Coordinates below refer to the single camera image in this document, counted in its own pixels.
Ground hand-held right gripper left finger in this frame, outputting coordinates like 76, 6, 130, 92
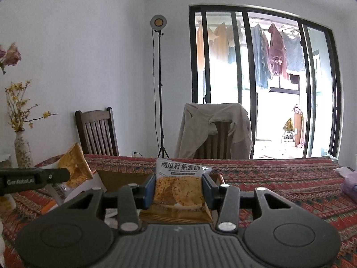
60, 174, 157, 233

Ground wooden balcony cabinet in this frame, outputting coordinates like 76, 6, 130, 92
293, 110, 304, 148

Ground dark wooden chair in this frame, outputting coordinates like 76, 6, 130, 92
195, 121, 232, 159
75, 107, 120, 157

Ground black framed sliding glass door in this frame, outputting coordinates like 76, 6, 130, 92
188, 4, 342, 159

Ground purple tissue pack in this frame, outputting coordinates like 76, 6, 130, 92
342, 167, 357, 201

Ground studio light on black stand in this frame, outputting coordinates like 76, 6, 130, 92
150, 15, 170, 159

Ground beige jacket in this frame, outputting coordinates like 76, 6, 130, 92
174, 103, 254, 159

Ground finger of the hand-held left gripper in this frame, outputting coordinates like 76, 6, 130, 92
37, 168, 71, 186

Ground yellow flower branches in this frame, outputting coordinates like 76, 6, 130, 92
5, 81, 58, 132

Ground row of hanging clothes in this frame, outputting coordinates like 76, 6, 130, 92
197, 22, 306, 90

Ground orange cardboard box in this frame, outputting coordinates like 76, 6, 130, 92
42, 170, 225, 226

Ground pink artificial flowers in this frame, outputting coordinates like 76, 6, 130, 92
0, 43, 22, 74

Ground orange white crisp packet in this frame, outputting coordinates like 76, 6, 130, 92
59, 142, 94, 189
139, 158, 214, 224

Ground speckled ceramic vase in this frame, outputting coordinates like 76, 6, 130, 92
15, 131, 35, 169

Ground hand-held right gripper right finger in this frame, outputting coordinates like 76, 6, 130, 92
201, 173, 293, 233

